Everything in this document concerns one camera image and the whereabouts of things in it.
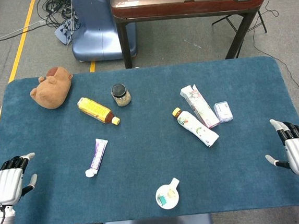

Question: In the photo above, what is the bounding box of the purple white toothpaste tube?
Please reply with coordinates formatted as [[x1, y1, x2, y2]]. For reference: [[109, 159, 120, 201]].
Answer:
[[82, 137, 112, 179]]

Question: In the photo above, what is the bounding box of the small purple white tissue pack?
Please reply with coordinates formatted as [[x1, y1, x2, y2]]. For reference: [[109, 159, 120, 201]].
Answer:
[[213, 100, 234, 124]]

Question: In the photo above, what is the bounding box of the white drink bottle yellow cap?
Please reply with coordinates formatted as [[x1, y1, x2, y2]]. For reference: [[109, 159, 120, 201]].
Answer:
[[171, 103, 221, 151]]

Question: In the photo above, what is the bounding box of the grey power strip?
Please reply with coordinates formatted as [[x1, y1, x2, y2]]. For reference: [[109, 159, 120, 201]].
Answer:
[[53, 18, 81, 46]]

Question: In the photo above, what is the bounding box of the floral print carton box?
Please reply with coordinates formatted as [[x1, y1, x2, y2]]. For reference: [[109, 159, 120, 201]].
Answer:
[[179, 82, 221, 132]]

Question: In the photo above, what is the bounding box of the glass jar black lid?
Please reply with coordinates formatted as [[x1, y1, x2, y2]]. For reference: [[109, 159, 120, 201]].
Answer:
[[110, 82, 133, 108]]

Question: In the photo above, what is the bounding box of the brown mahjong table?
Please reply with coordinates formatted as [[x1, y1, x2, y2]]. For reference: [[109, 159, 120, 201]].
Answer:
[[110, 0, 273, 70]]

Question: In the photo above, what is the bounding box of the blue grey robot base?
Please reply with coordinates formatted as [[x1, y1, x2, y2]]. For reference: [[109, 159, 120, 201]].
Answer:
[[67, 0, 139, 64]]

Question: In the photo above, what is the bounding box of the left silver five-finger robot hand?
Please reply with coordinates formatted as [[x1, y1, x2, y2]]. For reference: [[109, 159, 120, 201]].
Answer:
[[0, 152, 40, 207]]

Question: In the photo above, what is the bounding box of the white cup with handle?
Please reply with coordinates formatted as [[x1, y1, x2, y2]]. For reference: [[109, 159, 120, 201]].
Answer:
[[153, 176, 183, 211]]

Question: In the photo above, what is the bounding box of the white floor cable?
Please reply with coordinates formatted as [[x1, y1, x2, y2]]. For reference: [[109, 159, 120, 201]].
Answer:
[[0, 19, 49, 46]]

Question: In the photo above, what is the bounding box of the black cable bundle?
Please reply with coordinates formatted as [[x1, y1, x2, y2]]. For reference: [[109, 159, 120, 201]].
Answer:
[[36, 0, 80, 30]]

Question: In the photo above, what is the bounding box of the yellow label tea bottle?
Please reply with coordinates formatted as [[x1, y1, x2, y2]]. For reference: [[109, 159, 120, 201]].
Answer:
[[77, 94, 121, 129]]

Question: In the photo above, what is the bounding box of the brown plush toy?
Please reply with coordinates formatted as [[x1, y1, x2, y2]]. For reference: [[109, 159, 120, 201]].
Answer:
[[27, 65, 76, 112]]

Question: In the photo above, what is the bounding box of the blue felt table mat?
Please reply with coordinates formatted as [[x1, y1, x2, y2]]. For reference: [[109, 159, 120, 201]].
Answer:
[[0, 53, 299, 224]]

